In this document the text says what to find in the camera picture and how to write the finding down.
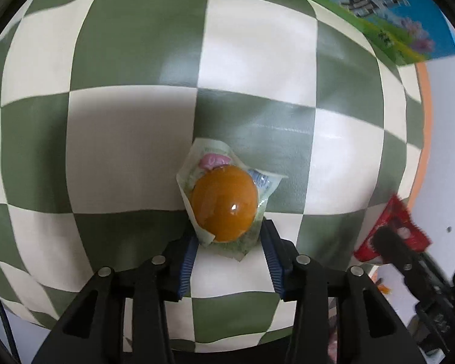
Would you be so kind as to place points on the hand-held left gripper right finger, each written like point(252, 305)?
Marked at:
point(275, 269)

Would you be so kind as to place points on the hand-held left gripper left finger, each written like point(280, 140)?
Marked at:
point(185, 261)

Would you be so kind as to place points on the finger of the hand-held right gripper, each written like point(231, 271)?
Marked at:
point(396, 248)

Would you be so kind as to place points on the red snack packet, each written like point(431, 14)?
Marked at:
point(400, 214)

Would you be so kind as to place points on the orange round snack packet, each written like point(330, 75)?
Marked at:
point(223, 204)

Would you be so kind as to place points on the cardboard box with blue print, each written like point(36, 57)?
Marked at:
point(383, 15)

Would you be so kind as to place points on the small orange scrap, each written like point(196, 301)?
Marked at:
point(383, 287)

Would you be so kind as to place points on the orange-edged round table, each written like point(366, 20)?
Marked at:
point(421, 129)

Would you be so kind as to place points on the green and white checkered tablecloth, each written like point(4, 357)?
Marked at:
point(136, 121)

